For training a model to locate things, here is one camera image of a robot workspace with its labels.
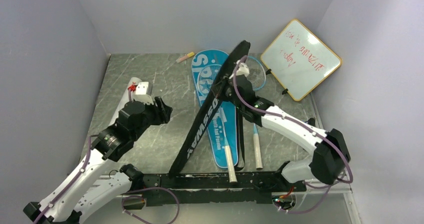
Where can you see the white dry erase board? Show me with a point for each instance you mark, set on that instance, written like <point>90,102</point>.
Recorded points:
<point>299,60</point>

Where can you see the blue racket cover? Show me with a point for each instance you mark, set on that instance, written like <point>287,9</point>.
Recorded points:
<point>200,60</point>

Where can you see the black whiteboard marker clip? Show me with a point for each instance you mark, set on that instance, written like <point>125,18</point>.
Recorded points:
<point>284,91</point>

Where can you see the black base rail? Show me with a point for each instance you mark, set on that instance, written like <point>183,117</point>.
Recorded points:
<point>202,188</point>

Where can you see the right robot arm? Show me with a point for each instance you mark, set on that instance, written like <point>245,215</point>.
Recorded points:
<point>330,157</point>

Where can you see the blue white badminton racket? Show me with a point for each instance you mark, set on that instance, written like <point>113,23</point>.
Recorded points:
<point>257,77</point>

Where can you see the black racket cover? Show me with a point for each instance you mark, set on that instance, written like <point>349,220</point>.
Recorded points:
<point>208,109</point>

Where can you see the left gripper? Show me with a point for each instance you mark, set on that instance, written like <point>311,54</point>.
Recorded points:
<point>161,112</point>

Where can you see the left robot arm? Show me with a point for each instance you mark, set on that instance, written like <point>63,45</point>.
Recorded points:
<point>75,199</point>

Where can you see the white shuttlecock tube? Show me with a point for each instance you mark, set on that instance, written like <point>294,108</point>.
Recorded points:
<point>124,99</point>

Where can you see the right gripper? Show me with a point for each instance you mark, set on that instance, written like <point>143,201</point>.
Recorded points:
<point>228,82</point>

